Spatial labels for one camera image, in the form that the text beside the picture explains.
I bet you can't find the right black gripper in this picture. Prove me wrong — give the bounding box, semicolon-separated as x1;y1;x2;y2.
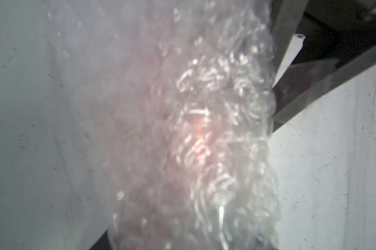
271;0;376;125

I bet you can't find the clear bubble wrap sheet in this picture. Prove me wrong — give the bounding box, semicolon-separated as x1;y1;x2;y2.
48;1;279;250

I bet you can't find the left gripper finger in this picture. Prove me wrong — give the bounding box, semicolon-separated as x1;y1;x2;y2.
89;230;113;250

